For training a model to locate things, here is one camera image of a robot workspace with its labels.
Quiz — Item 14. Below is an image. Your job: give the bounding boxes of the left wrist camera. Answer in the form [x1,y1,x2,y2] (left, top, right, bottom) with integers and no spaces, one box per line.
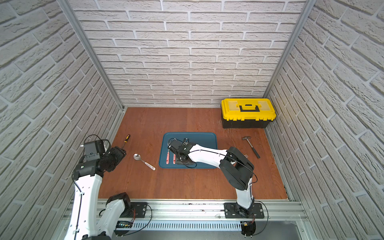
[83,140,106,162]

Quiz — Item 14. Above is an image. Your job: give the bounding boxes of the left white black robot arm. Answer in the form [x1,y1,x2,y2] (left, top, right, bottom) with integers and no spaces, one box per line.
[65,147,132,240]

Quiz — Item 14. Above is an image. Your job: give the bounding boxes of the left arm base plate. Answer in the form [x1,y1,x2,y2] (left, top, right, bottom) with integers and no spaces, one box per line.
[128,202,148,219]

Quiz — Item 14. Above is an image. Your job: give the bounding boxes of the teal plastic tray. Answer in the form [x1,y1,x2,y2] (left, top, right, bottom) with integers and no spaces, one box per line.
[159,132,218,169]

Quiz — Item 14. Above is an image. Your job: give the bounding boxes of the yellow black toolbox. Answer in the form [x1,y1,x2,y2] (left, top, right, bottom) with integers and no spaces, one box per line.
[221,98,277,129]

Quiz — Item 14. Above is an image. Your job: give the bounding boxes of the round black connector box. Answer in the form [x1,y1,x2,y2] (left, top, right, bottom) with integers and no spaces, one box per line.
[241,222,256,237]

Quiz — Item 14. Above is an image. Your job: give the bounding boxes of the aluminium front rail frame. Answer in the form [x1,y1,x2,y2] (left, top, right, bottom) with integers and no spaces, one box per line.
[50,197,319,240]

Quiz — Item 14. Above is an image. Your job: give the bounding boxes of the white handled spoon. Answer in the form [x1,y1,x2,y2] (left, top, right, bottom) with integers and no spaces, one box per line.
[134,154,156,171]

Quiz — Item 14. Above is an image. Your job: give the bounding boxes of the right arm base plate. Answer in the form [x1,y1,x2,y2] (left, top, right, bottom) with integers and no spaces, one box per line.
[224,202,265,219]

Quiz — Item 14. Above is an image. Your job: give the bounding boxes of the small green controller board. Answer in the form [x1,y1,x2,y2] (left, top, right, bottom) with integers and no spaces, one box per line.
[116,221,134,229]

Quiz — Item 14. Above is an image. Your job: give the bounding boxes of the black handled hammer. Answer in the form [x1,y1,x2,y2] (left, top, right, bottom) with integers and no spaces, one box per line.
[242,136,260,159]

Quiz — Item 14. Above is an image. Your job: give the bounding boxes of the pink handled fork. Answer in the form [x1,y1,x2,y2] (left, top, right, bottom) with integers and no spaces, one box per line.
[166,150,170,165]

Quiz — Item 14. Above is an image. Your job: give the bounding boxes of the yellow black handled file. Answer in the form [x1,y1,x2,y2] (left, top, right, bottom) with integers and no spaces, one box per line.
[122,135,131,149]

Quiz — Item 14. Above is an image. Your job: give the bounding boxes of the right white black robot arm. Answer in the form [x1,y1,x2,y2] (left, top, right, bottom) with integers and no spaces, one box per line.
[168,138,255,210]

